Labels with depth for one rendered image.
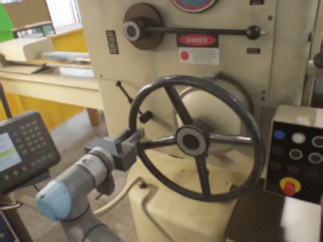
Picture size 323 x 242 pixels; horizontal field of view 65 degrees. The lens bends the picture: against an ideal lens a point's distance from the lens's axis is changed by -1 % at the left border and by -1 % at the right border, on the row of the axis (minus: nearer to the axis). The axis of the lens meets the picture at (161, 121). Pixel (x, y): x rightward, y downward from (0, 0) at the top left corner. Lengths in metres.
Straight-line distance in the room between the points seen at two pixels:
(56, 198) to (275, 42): 0.64
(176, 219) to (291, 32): 1.03
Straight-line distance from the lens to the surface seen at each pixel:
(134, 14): 0.87
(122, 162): 0.64
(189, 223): 1.40
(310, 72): 0.80
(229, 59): 0.78
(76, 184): 0.59
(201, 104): 0.73
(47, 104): 3.51
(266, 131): 0.85
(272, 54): 0.76
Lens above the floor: 1.67
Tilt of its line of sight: 28 degrees down
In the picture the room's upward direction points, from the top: 7 degrees counter-clockwise
